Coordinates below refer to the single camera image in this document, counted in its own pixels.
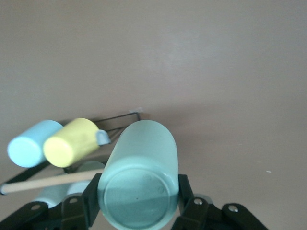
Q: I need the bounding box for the light blue cup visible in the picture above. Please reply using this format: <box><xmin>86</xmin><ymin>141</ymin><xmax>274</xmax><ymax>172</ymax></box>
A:
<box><xmin>7</xmin><ymin>119</ymin><xmax>64</xmax><ymax>168</ymax></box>

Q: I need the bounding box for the yellow cup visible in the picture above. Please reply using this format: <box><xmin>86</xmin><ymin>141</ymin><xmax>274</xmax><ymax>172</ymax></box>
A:
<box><xmin>43</xmin><ymin>117</ymin><xmax>100</xmax><ymax>168</ymax></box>

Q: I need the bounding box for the mint green cup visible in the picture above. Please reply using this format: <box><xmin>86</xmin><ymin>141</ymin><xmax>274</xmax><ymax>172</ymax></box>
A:
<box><xmin>98</xmin><ymin>120</ymin><xmax>179</xmax><ymax>230</ymax></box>

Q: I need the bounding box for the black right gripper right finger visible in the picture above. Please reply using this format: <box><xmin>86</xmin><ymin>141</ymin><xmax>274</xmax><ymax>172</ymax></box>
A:
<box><xmin>171</xmin><ymin>174</ymin><xmax>270</xmax><ymax>230</ymax></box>

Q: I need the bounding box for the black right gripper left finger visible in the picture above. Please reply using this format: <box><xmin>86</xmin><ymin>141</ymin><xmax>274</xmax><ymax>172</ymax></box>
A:
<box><xmin>0</xmin><ymin>173</ymin><xmax>102</xmax><ymax>230</ymax></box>

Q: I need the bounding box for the black wire cup rack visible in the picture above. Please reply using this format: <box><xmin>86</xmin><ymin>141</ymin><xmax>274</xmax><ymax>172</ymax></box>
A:
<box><xmin>0</xmin><ymin>109</ymin><xmax>142</xmax><ymax>195</ymax></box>

